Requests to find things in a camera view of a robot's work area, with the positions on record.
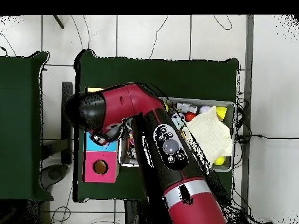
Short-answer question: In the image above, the clear mesh bin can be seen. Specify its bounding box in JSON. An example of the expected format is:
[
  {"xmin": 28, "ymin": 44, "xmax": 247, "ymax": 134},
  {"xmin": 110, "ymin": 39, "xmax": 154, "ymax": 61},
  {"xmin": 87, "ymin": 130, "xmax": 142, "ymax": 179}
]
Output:
[{"xmin": 118, "ymin": 95, "xmax": 237, "ymax": 173}]

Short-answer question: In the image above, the silver robot toy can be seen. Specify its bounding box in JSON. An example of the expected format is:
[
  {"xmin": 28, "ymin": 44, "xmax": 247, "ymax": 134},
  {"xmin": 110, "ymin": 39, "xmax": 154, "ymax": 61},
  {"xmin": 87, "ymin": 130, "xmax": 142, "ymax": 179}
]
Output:
[{"xmin": 176, "ymin": 103, "xmax": 199, "ymax": 114}]

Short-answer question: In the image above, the dark green side table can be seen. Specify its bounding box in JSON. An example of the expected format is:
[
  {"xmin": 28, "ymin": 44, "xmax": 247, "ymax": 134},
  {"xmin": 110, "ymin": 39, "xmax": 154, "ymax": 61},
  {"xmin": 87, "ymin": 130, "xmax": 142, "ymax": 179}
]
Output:
[{"xmin": 0, "ymin": 50, "xmax": 53, "ymax": 202}]

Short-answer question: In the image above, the wooden box with three holes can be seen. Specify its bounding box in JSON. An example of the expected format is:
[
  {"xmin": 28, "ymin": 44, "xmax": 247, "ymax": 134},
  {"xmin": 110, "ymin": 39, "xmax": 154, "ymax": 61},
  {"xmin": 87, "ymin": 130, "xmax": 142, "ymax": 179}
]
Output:
[{"xmin": 83, "ymin": 86, "xmax": 123, "ymax": 184}]

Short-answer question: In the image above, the pale yellow cloth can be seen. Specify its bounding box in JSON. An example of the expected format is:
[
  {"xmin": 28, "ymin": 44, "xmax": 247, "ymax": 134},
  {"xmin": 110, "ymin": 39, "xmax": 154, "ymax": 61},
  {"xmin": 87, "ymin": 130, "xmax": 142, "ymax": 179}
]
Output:
[{"xmin": 186, "ymin": 106, "xmax": 234, "ymax": 165}]

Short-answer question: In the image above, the black floor cable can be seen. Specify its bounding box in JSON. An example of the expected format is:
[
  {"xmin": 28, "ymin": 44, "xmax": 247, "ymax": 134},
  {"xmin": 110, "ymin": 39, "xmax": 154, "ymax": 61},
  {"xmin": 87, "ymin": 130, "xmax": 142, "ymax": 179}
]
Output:
[{"xmin": 235, "ymin": 95, "xmax": 299, "ymax": 143}]

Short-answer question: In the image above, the white baseball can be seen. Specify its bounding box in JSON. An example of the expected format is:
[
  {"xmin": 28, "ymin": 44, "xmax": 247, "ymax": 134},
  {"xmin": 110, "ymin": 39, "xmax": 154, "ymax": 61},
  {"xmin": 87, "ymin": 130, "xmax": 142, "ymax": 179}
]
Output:
[{"xmin": 199, "ymin": 104, "xmax": 212, "ymax": 115}]

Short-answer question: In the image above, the small red ball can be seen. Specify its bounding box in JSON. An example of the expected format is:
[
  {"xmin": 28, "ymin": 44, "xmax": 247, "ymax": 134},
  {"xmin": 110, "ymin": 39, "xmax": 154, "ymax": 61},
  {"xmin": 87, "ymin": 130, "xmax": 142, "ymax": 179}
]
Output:
[{"xmin": 185, "ymin": 111, "xmax": 197, "ymax": 123}]

